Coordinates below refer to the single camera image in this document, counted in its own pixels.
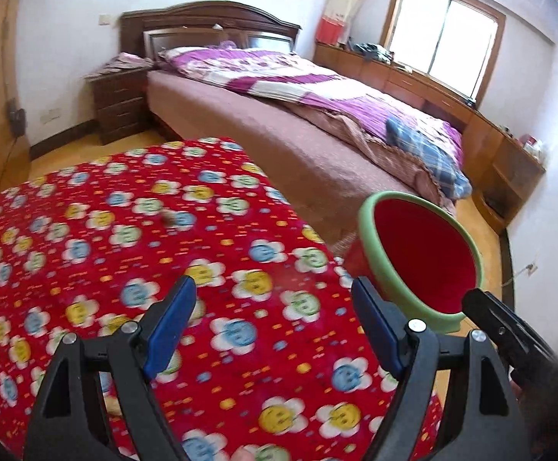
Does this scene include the bed with pink sheet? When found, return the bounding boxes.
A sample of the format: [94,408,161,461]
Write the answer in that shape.
[145,45,474,250]

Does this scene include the dark wooden nightstand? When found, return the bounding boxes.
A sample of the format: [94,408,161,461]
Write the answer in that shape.
[84,65,157,146]

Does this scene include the window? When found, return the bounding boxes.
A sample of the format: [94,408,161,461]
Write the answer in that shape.
[379,0,507,101]

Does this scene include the black hanging bag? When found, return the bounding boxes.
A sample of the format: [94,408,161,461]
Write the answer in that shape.
[7,98,29,138]

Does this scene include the long wooden cabinet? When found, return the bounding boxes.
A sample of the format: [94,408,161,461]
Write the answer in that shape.
[313,41,505,178]

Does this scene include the dark wooden headboard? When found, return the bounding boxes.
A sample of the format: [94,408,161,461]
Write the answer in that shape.
[119,1,303,58]

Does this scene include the purple and white pillow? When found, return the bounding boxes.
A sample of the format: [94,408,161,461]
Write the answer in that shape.
[158,46,222,70]

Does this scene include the wooden corner shelf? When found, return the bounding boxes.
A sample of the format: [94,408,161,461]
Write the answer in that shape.
[471,120,548,236]

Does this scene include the grey floor cable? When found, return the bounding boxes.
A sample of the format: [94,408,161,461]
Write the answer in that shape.
[502,269,529,289]

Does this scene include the pink ruffled quilt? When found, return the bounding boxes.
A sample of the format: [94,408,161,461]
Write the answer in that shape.
[303,106,457,212]

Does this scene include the blue plaid blanket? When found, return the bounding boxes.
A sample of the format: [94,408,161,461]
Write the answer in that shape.
[385,116,472,199]

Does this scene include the red and white containers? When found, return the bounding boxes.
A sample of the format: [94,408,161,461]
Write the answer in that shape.
[521,133,546,154]

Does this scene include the purple patterned quilt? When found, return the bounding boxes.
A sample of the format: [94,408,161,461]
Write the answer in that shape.
[164,47,464,174]

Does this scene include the red bin with green rim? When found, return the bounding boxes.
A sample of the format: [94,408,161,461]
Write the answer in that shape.
[358,191,485,334]

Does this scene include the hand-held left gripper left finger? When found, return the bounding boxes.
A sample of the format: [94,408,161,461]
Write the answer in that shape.
[23,276,198,461]

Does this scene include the red flower printed blanket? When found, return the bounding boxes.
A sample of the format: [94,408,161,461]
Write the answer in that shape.
[0,137,445,461]

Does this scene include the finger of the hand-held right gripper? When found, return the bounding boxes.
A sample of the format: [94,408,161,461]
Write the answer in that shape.
[462,288,539,347]

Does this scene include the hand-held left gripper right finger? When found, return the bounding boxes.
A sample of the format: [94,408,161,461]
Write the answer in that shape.
[351,276,532,461]

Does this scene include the dark clothing heap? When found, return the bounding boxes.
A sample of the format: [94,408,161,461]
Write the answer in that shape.
[348,41,395,63]

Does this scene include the pile of folded clothes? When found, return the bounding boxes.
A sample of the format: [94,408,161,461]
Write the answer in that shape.
[84,52,157,80]

